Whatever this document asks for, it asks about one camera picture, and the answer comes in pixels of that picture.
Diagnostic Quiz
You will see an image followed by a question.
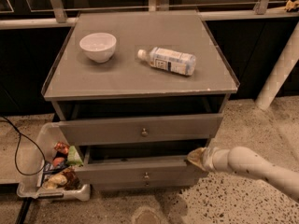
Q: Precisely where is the black cable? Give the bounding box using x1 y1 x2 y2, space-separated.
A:
0 116 47 177

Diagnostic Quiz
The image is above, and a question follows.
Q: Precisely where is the metal railing frame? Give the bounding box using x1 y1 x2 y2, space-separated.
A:
0 0 298 30

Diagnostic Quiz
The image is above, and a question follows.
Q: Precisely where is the grey bottom drawer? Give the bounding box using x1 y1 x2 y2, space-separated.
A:
93 178 197 191

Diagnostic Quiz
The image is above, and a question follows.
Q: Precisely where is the white slanted pole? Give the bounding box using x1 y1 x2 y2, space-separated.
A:
255 23 299 110

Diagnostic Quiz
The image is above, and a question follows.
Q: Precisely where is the grey top drawer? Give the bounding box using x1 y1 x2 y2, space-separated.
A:
58 114 223 146

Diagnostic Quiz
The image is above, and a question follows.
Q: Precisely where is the grey drawer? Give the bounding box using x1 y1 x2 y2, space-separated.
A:
93 178 197 191
58 114 223 146
76 140 206 185

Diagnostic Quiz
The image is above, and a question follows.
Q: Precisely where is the green snack packet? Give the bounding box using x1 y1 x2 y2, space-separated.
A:
66 146 83 166

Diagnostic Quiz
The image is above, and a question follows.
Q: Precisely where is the red snack can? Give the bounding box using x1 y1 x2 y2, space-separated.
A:
54 142 70 155

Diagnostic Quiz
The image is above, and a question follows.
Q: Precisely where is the clear plastic storage bin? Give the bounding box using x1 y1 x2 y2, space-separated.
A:
17 123 91 202

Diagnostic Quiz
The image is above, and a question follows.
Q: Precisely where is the brown snack bag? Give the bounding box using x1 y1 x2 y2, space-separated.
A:
42 168 81 190

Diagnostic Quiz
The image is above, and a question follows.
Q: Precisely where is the clear plastic water bottle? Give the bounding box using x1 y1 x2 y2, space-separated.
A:
137 47 196 77

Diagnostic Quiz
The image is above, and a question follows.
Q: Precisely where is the white ceramic bowl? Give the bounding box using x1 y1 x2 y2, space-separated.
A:
79 33 117 63

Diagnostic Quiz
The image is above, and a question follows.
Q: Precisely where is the grey drawer cabinet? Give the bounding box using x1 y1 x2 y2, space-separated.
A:
41 9 241 159

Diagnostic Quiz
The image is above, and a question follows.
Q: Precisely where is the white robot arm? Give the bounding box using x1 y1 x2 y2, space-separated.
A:
187 147 299 203

